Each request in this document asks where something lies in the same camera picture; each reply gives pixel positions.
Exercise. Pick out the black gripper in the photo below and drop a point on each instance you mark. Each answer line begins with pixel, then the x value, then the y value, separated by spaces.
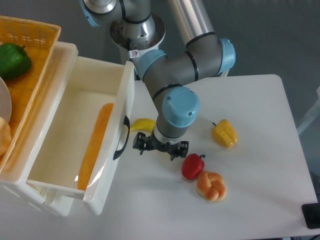
pixel 176 150

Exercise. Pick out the white drawer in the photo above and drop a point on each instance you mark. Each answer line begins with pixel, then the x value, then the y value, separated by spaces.
pixel 91 85

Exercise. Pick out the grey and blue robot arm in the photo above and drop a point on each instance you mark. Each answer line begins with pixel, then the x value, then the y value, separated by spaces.
pixel 165 78

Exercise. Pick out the orange baguette in drawer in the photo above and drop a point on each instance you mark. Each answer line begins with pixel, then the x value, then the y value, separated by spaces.
pixel 93 146

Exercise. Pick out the white drawer cabinet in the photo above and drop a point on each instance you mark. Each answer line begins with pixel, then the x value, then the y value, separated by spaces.
pixel 15 169

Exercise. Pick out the yellow banana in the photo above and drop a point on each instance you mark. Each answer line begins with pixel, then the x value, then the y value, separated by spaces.
pixel 142 123

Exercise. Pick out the red bell pepper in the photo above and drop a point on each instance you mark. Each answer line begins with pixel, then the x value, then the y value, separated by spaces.
pixel 192 165

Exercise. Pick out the knotted bread roll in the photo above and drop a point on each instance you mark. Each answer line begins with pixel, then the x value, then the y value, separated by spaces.
pixel 211 186

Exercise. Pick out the yellow bell pepper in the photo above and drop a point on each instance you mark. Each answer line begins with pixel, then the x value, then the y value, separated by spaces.
pixel 224 134

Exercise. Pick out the bread roll in basket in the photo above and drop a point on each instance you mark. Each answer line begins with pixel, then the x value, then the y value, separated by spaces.
pixel 5 136

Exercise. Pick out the white plate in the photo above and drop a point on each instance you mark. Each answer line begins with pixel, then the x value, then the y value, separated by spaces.
pixel 5 101

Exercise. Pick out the yellow woven basket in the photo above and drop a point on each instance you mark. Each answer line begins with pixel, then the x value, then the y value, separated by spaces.
pixel 39 40

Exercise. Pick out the black device at edge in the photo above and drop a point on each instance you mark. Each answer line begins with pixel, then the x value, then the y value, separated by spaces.
pixel 311 214

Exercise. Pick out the green bell pepper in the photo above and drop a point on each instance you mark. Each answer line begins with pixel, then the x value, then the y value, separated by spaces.
pixel 14 61

